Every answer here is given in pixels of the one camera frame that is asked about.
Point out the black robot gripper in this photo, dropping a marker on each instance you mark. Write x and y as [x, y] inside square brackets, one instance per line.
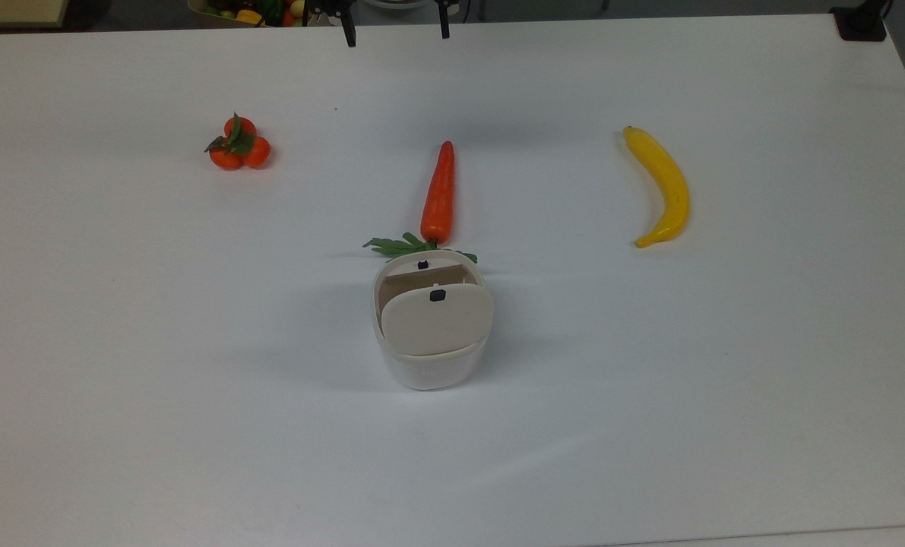
[327, 6]

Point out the cream garbage bin with lid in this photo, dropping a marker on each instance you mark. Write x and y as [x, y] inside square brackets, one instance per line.
[437, 327]

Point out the orange toy carrot with leaves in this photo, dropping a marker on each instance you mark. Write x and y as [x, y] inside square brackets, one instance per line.
[438, 190]

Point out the basket of toy fruit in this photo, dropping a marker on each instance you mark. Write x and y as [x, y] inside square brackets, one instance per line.
[224, 11]

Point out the orange tangerine cluster with leaves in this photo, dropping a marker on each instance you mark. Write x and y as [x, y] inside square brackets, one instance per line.
[251, 152]

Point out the yellow toy banana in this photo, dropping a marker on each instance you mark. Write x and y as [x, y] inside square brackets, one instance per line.
[672, 182]

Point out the beige wooden board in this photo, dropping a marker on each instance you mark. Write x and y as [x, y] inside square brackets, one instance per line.
[11, 11]

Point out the black table clamp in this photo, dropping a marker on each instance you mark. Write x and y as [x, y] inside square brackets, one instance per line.
[861, 23]

